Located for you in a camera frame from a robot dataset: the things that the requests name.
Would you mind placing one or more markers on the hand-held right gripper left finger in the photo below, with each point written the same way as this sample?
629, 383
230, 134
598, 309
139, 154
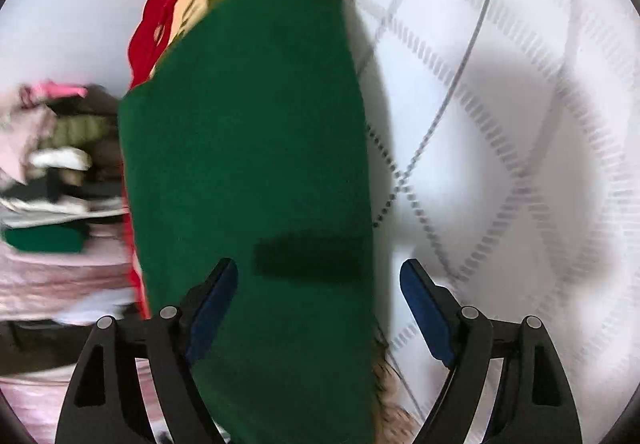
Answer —
215, 309

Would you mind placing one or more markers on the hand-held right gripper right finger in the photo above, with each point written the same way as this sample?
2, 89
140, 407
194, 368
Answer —
427, 314

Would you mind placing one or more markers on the green varsity jacket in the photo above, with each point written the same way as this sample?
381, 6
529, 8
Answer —
250, 148

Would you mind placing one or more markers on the white diamond quilted sheet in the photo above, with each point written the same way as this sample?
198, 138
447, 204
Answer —
500, 123

